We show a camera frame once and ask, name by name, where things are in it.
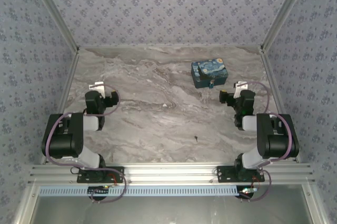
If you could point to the aluminium frame post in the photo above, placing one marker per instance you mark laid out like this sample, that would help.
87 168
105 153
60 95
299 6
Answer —
287 10
52 10

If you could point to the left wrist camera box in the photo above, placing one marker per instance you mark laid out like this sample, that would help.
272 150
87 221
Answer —
96 86

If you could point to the aluminium frame leg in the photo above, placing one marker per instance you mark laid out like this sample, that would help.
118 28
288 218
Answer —
313 205
26 205

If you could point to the aluminium table side rail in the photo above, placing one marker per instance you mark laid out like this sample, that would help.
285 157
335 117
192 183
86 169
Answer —
271 76
65 92

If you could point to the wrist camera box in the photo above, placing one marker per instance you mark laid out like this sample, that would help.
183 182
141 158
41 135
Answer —
241 87
96 86

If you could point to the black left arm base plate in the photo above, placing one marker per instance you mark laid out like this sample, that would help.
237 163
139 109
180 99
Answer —
83 178

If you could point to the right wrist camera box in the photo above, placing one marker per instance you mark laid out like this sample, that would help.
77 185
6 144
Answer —
241 87

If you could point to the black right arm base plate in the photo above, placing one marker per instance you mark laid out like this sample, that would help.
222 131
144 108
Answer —
225 175

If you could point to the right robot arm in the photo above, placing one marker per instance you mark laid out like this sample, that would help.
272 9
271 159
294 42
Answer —
276 142

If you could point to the small black controller board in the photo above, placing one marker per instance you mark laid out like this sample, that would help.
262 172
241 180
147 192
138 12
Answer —
246 192
98 190

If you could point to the blue starry night tin box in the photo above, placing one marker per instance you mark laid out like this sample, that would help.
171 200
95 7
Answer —
208 71

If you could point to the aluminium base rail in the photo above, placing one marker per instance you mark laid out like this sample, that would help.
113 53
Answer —
168 172

